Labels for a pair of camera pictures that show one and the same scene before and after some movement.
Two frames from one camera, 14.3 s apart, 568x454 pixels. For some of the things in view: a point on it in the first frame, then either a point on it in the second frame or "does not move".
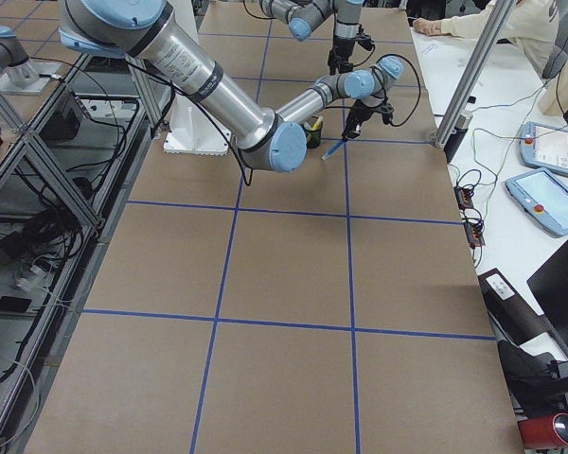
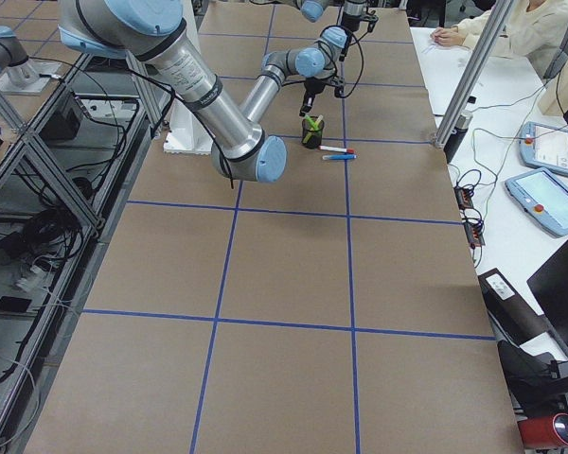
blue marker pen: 337,146 -> 339,156
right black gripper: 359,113 -> 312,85
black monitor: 559,288 does not move
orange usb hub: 473,227 does not move
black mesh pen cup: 312,130 does not move
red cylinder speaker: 557,431 does not move
